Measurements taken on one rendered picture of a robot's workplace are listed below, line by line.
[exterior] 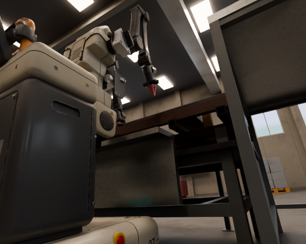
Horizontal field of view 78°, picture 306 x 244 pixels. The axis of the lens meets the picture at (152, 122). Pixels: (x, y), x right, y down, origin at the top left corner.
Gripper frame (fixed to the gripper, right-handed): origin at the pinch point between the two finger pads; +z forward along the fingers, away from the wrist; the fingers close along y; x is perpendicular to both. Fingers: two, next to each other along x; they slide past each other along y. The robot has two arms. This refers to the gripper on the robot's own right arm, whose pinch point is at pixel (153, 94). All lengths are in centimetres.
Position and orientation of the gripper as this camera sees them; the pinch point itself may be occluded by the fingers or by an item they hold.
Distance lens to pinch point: 130.5
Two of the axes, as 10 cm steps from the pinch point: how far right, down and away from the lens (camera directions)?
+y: -8.7, 2.3, 4.4
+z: 2.8, 9.6, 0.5
